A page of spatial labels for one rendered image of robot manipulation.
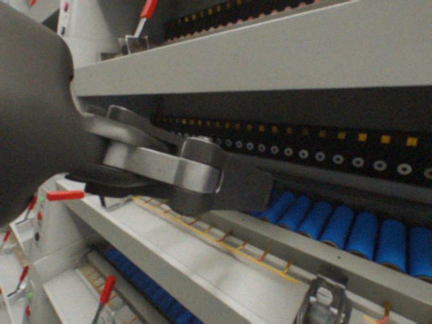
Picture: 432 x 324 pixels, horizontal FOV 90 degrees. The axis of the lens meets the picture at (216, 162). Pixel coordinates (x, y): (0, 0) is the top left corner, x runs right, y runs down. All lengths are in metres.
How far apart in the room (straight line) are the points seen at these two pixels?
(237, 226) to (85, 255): 0.39
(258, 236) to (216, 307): 0.06
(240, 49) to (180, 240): 0.18
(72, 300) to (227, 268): 0.35
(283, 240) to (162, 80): 0.20
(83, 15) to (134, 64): 0.24
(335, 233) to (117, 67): 0.31
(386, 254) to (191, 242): 0.16
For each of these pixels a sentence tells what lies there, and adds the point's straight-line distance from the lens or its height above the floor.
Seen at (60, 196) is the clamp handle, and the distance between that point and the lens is 0.30.
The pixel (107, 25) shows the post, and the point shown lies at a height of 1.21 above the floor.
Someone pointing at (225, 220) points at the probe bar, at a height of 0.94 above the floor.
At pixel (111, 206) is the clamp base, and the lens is 0.32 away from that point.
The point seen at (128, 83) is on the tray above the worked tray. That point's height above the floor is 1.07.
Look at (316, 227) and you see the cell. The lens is 0.23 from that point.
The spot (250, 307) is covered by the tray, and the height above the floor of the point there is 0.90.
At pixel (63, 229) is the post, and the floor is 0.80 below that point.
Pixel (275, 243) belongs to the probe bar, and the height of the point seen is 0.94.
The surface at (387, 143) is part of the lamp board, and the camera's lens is 0.29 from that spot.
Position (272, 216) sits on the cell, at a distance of 0.23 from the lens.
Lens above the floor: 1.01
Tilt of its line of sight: 4 degrees down
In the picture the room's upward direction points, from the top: 10 degrees clockwise
